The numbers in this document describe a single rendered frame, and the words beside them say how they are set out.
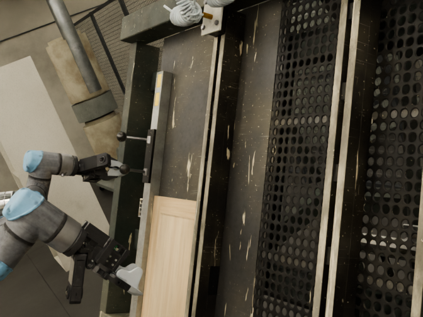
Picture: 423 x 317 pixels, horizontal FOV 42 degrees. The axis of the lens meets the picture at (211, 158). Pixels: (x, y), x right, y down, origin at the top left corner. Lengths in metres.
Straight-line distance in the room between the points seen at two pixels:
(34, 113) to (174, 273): 3.79
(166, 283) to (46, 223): 0.82
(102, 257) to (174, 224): 0.70
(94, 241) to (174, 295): 0.69
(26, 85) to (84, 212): 1.35
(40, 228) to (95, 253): 0.14
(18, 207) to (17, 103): 4.31
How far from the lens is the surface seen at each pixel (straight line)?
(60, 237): 1.19
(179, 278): 1.85
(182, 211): 1.84
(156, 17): 2.06
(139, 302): 2.06
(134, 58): 2.28
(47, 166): 1.87
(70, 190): 5.57
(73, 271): 1.23
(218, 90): 1.65
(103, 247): 1.23
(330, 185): 1.25
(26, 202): 1.16
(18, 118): 5.45
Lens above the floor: 1.85
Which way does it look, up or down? 14 degrees down
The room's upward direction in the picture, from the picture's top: 22 degrees counter-clockwise
